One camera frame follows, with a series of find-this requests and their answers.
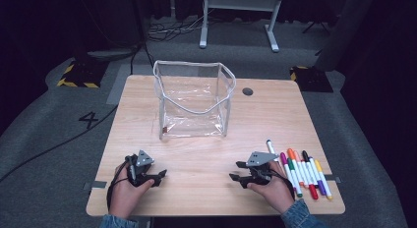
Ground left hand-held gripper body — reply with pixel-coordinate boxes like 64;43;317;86
125;149;158;188

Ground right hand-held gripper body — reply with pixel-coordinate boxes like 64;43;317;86
240;151;279;189

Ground dark blue marker pen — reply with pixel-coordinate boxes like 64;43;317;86
266;139;279;163

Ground magenta marker pen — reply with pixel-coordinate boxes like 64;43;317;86
280;151;298;192

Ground dark green marker pen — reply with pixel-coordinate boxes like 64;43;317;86
286;158;304;199

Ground orange marker pen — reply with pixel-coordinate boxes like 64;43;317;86
287;147;306;188

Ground black marker pen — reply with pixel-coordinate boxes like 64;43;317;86
301;149;318;187

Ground yellow marker pen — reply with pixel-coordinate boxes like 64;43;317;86
314;159;333;201

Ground red marker pen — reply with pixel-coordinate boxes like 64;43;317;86
303;162;320;200

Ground purple marker pen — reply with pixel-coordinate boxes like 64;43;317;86
308;156;328;197

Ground clear plastic bag white trim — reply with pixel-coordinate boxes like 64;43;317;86
152;59;237;141

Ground person's left hand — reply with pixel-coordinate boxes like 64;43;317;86
108;163;155;219

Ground person's right hand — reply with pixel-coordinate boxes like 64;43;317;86
246;160;295;215

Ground black stand with pole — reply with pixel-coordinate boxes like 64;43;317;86
73;0;147;63

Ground black tripod legs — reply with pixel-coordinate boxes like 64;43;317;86
301;21;331;35

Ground grey curtain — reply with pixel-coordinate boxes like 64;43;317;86
314;0;377;73

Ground left hand-held gripper black cable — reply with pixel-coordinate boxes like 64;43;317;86
106;155;132;212

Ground hand-held gripper black cable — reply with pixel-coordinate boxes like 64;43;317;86
270;168;296;200
106;155;132;212

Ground right hand-held gripper black cable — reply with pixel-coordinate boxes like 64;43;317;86
270;168;296;200

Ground long black floor cable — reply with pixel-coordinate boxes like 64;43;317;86
0;104;120;184

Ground yellow black striped base plate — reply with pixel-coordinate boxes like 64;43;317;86
289;65;334;93
56;59;110;89

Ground bundle of floor cables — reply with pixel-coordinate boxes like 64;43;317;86
147;16;206;43

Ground white metal desk frame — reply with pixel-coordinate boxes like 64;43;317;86
199;0;285;53

